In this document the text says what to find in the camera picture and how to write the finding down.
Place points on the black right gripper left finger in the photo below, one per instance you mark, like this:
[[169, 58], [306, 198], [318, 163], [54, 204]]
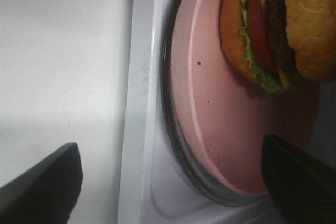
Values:
[[47, 192]]

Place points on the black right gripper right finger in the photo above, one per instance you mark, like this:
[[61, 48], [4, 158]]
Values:
[[301, 186]]

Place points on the pink round plate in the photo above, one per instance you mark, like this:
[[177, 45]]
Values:
[[224, 117]]

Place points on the burger with lettuce and cheese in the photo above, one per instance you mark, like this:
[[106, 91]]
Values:
[[275, 43]]

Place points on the white microwave oven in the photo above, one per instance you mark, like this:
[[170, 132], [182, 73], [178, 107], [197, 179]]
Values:
[[153, 187]]

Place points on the glass microwave turntable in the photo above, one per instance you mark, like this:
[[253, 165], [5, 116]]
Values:
[[196, 174]]

